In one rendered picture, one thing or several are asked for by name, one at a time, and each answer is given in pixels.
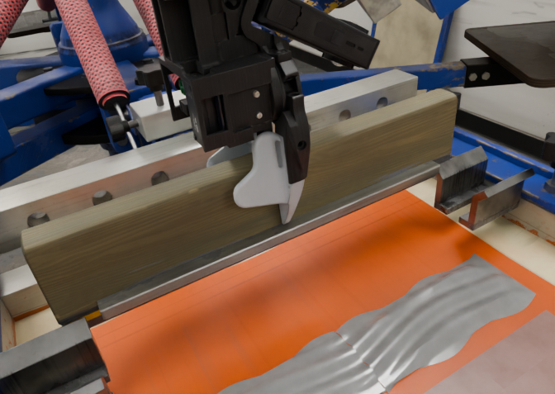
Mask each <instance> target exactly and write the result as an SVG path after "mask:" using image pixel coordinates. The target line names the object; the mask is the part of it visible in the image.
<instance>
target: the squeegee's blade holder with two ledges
mask: <svg viewBox="0 0 555 394"><path fill-rule="evenodd" d="M439 170H440V164H437V163H435V162H434V161H432V160H430V161H429V162H426V163H424V164H421V165H419V166H416V167H414V168H412V169H409V170H407V171H405V172H403V173H399V174H397V175H395V176H393V177H391V178H388V179H385V180H383V181H381V182H379V183H375V184H373V185H372V186H369V187H367V188H364V189H362V190H359V191H357V192H354V193H352V194H350V195H348V196H346V197H342V198H340V199H338V200H336V201H334V202H331V203H328V204H326V205H324V206H321V207H318V208H316V209H315V210H312V211H309V212H307V213H305V214H302V215H300V216H297V217H295V218H293V219H291V220H290V221H289V222H288V223H287V224H283V223H281V224H279V225H276V226H274V227H271V228H269V229H267V230H264V231H261V232H259V233H258V234H255V235H252V236H250V237H248V238H245V239H243V240H240V241H238V242H236V243H233V244H230V245H228V246H226V247H224V248H222V249H218V250H217V251H214V252H212V253H210V254H207V255H204V256H202V257H200V258H198V259H195V260H193V261H191V262H188V263H185V264H183V265H181V266H179V267H176V268H173V269H171V270H169V271H167V272H165V273H161V274H160V275H157V276H155V277H153V278H150V279H147V280H145V281H143V282H140V283H138V284H136V285H134V286H131V287H128V288H126V289H124V290H122V291H119V292H116V293H114V294H112V295H110V296H108V297H104V298H103V299H100V300H98V301H97V304H98V308H99V311H100V313H101V315H102V318H103V320H106V319H108V318H111V317H113V316H115V315H118V314H120V313H122V312H124V311H127V310H129V309H131V308H133V307H135V306H138V305H140V304H142V303H145V302H147V301H149V300H152V299H154V298H156V297H159V296H161V295H163V294H165V293H167V292H171V291H172V290H174V289H176V288H179V287H181V286H183V285H186V284H188V283H190V282H193V281H195V280H197V279H199V278H202V277H205V276H206V275H208V274H210V273H214V272H215V271H218V270H220V269H222V268H225V267H227V266H229V265H231V264H233V263H236V262H239V261H240V260H242V259H246V258H248V257H249V256H252V255H254V254H256V253H259V252H261V251H263V250H265V249H268V248H270V247H273V246H274V245H276V244H280V243H282V242H283V241H286V240H289V239H291V238H293V237H295V236H297V235H300V234H302V233H304V232H307V231H308V230H311V229H314V228H316V227H317V226H320V225H323V224H324V223H327V222H329V221H332V220H334V219H336V218H338V217H341V216H343V215H345V214H348V213H350V212H351V211H355V210H357V209H359V208H361V207H363V206H366V205H368V204H370V203H372V202H375V201H377V200H379V199H382V198H384V197H387V196H389V195H391V194H392V193H395V192H398V191H400V190H402V189H404V188H407V187H409V186H411V185H413V184H416V183H418V182H421V181H423V180H425V179H427V178H430V177H432V176H434V175H436V174H438V173H439Z"/></svg>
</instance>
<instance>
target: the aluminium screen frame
mask: <svg viewBox="0 0 555 394"><path fill-rule="evenodd" d="M484 184H486V185H487V186H489V187H491V186H493V185H495V184H494V183H492V182H490V181H488V180H486V179H485V180H484ZM502 217H504V218H505V219H507V220H508V221H511V222H513V223H515V224H516V225H518V226H520V227H522V228H523V229H525V230H527V231H529V232H531V233H532V234H534V235H536V236H538V237H539V238H541V239H543V240H546V241H547V242H548V243H550V244H553V245H554V246H555V214H554V213H552V212H550V211H548V210H546V209H544V208H542V207H540V206H538V205H536V204H534V203H532V202H530V201H528V200H526V199H524V198H522V197H520V200H519V205H518V207H517V208H515V209H514V210H512V211H509V212H508V213H506V214H504V215H503V216H502ZM48 308H50V307H49V305H48V303H47V301H46V299H45V297H44V295H43V293H42V291H41V289H40V287H39V285H38V283H37V281H36V279H35V278H34V276H33V274H32V272H31V270H30V268H29V266H28V264H27V265H24V266H21V267H19V268H15V269H13V270H11V271H8V272H5V273H2V274H0V311H1V327H2V351H6V350H8V349H11V348H13V347H15V346H17V342H16V332H15V322H16V321H18V320H21V319H23V318H26V317H28V316H31V315H34V314H35V313H37V312H40V311H43V310H45V309H48Z"/></svg>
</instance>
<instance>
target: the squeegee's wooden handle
mask: <svg viewBox="0 0 555 394"><path fill-rule="evenodd" d="M457 106H458V100H457V96H456V95H455V94H454V93H451V92H449V91H446V90H443V89H441V88H438V89H435V90H433V91H430V92H427V93H423V94H420V95H418V96H415V97H411V98H409V99H406V100H404V101H401V102H397V103H394V104H391V105H389V106H386V107H382V108H379V109H377V110H375V111H372V112H368V113H365V114H362V115H360V116H356V117H353V118H350V119H348V120H345V121H341V122H339V123H336V124H333V125H331V126H327V127H324V128H321V129H319V130H316V131H312V132H310V138H311V150H310V158H309V164H308V172H307V177H306V178H305V181H304V186H303V189H302V192H301V197H300V199H299V202H298V204H297V206H296V210H295V212H294V214H293V216H292V219H293V218H295V217H297V216H300V215H302V214H305V213H307V212H309V211H312V210H315V209H316V208H318V207H321V206H324V205H326V204H328V203H331V202H334V201H336V200H338V199H340V198H342V197H346V196H348V195H350V194H352V193H354V192H357V191H359V190H362V189H364V188H367V187H369V186H372V185H373V184H375V183H379V182H381V181H383V180H385V179H388V178H391V177H393V176H395V175H397V174H399V173H403V172H405V171H407V170H409V169H412V168H414V167H416V166H419V165H421V164H424V163H426V162H429V161H430V160H432V161H434V162H435V163H437V164H441V163H443V162H445V161H448V160H450V158H451V151H452V144H453V133H454V126H455V119H456V113H457ZM253 163H254V162H253V155H252V152H251V153H248V154H245V155H242V156H240V157H237V158H234V159H230V160H227V161H225V162H222V163H219V164H216V165H213V166H211V167H208V168H205V169H201V170H198V171H196V172H193V173H189V174H186V175H183V176H182V177H179V178H175V179H172V180H169V181H167V182H164V183H160V184H157V185H154V186H152V187H150V188H146V189H143V190H140V191H138V192H133V193H131V194H128V195H125V196H123V197H119V198H117V199H114V200H111V201H109V202H104V203H102V204H99V205H96V206H92V207H89V208H87V209H85V210H82V211H78V212H75V213H73V214H70V215H67V216H63V217H60V218H58V219H55V220H53V221H49V222H46V223H44V224H41V225H37V226H34V227H31V228H29V229H26V230H23V231H22V232H21V236H20V237H21V250H22V253H23V255H24V258H25V260H26V262H27V264H28V266H29V268H30V270H31V272H32V274H33V276H34V278H35V279H36V281H37V283H38V285H39V287H40V289H41V291H42V293H43V295H44V297H45V299H46V301H47V303H48V305H49V307H50V309H51V310H52V312H53V314H54V316H55V319H56V320H57V322H58V324H59V325H66V324H68V323H69V322H72V321H74V320H77V319H79V318H81V317H84V316H86V315H89V314H91V313H93V312H95V311H98V310H99V308H98V304H97V301H98V300H100V299H103V298H104V297H108V296H110V295H112V294H114V293H116V292H119V291H122V290H124V289H126V288H128V287H131V286H134V285H136V284H138V283H140V282H143V281H145V280H147V279H150V278H153V277H155V276H157V275H160V274H161V273H165V272H167V271H169V270H171V269H173V268H176V267H179V266H181V265H183V264H185V263H188V262H191V261H193V260H195V259H198V258H200V257H202V256H204V255H207V254H210V253H212V252H214V251H217V250H218V249H222V248H224V247H226V246H228V245H230V244H233V243H236V242H238V241H240V240H243V239H245V238H248V237H250V236H252V235H255V234H258V233H259V232H261V231H264V230H267V229H269V228H271V227H274V226H276V225H279V224H281V223H282V222H281V217H280V211H279V206H278V204H273V205H267V206H255V207H249V208H243V207H240V206H238V205H237V204H236V203H235V200H234V194H233V192H234V189H235V186H236V185H237V184H238V183H239V182H240V181H241V180H242V179H243V178H244V177H245V176H246V175H247V174H248V173H249V172H250V171H251V169H252V167H253Z"/></svg>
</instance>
